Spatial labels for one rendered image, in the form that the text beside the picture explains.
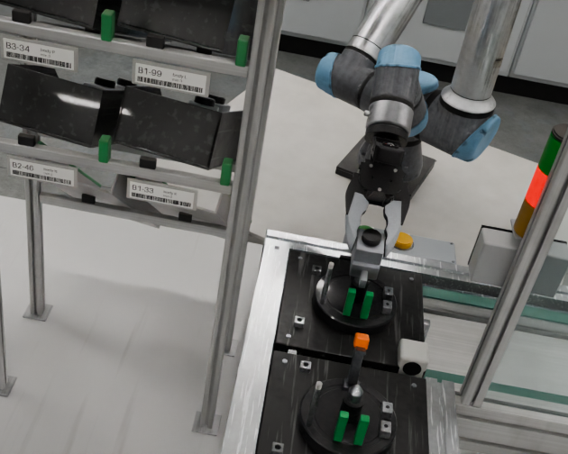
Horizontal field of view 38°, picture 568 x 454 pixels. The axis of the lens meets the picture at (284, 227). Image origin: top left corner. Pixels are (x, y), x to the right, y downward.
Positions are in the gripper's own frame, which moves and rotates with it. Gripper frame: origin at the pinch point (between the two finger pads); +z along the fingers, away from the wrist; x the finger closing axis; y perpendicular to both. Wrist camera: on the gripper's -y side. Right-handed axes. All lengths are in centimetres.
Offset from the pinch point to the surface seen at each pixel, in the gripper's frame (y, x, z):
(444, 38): 251, -49, -187
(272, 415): -4.9, 10.2, 28.9
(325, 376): 0.6, 3.3, 21.5
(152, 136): -26.7, 32.2, -0.8
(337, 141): 64, 5, -42
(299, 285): 12.8, 9.2, 5.7
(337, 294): 9.5, 2.9, 6.7
